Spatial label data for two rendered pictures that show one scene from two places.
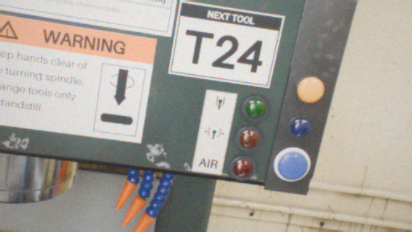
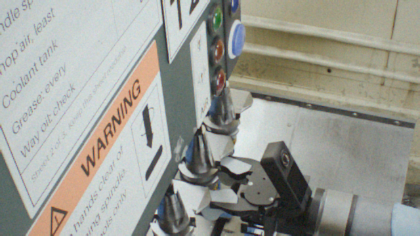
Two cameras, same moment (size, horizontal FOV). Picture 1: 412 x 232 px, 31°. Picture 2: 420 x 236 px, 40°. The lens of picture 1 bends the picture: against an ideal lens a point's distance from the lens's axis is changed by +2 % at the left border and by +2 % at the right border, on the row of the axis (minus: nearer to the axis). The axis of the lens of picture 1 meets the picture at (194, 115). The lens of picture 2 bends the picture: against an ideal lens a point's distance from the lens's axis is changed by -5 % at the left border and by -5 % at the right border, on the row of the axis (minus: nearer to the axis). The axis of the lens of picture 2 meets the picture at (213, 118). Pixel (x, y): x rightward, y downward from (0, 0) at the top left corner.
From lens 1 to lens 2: 0.57 m
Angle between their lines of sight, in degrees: 56
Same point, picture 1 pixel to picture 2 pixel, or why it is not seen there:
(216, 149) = (205, 88)
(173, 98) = (176, 83)
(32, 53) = (83, 206)
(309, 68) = not seen: outside the picture
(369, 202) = not seen: outside the picture
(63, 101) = (120, 210)
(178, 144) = (187, 120)
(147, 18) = (144, 25)
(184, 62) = (175, 37)
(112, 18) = (123, 65)
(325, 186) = not seen: outside the picture
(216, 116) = (199, 59)
